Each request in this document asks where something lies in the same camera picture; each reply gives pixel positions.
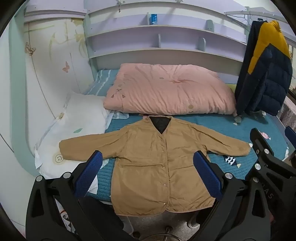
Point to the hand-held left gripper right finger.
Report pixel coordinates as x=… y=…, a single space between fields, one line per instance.
x=205 y=172

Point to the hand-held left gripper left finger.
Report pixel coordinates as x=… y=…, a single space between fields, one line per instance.
x=89 y=172

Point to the office chair base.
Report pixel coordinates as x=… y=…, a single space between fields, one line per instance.
x=168 y=229

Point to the pink patterned cloth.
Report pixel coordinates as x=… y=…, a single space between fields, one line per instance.
x=289 y=111

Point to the navy and yellow puffer jacket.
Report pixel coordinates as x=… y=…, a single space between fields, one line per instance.
x=270 y=81

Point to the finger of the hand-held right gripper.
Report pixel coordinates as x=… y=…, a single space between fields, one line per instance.
x=261 y=144
x=290 y=134

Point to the white clothes rack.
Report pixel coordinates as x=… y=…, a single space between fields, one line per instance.
x=240 y=13

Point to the white wardrobe with butterfly decals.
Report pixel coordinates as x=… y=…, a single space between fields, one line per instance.
x=57 y=69

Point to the pink quilt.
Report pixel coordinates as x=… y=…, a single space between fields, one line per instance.
x=166 y=90

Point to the light blue striped sheet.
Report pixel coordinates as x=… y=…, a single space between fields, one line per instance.
x=101 y=81

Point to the yellow-green cloth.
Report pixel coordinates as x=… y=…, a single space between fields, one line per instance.
x=232 y=87

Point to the teal quilted bed mat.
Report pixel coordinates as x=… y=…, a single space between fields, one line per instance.
x=208 y=122

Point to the small blue box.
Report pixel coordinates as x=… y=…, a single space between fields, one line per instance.
x=153 y=19

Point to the tan button-up jacket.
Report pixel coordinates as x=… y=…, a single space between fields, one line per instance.
x=150 y=166

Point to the lilac wall shelf unit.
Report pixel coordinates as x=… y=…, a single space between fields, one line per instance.
x=161 y=34

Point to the white printed pillow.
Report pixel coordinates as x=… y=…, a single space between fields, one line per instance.
x=78 y=120

